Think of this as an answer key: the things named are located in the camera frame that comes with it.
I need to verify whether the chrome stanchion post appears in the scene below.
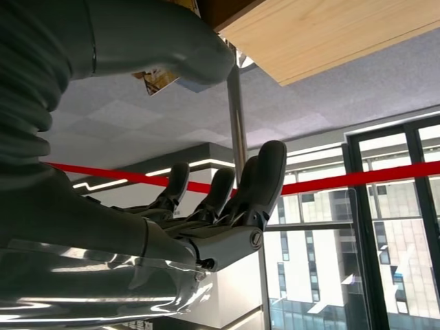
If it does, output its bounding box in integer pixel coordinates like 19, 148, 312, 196
225, 41, 258, 186

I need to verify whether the wooden desk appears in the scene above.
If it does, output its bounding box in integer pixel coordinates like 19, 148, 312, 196
197, 0, 440, 87

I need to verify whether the red barrier belt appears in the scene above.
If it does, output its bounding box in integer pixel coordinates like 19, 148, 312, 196
46, 160, 440, 197

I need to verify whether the building outside window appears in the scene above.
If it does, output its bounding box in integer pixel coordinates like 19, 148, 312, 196
265, 132, 440, 330

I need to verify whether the clear plastic right wrist cover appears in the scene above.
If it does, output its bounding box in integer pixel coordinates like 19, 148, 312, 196
0, 240, 214, 325

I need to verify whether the black window frame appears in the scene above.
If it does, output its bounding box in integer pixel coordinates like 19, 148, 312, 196
342, 113, 440, 330

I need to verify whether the ribbed grey right arm sleeve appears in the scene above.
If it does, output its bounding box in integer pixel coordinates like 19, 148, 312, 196
0, 0, 74, 188

